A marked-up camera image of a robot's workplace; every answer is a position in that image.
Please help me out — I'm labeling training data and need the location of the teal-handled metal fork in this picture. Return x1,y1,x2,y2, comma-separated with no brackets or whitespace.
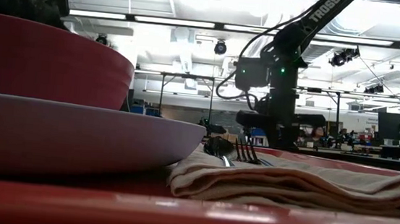
233,137,274,167

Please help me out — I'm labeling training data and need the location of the beige cloth napkin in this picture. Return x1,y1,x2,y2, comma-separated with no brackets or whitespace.
166,141,400,219

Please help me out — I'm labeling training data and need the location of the teal-handled metal spoon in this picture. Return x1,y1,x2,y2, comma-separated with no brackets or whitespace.
201,134,239,168

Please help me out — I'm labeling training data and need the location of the dark pink bowl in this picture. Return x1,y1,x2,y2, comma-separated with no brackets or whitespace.
0,12,140,113

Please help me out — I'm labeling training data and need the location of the lavender round plate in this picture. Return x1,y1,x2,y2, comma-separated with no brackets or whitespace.
0,92,209,195

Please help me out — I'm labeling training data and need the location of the red plastic serving tray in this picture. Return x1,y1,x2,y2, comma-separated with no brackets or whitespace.
0,124,400,224

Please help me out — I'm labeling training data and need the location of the blue storage bin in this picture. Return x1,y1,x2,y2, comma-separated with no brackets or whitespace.
250,127,268,138

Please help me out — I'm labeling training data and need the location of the person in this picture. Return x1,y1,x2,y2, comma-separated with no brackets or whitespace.
304,124,328,149

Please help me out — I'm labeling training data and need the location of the black workstation frame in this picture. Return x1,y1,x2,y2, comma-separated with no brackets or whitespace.
130,69,226,124
292,86,366,136

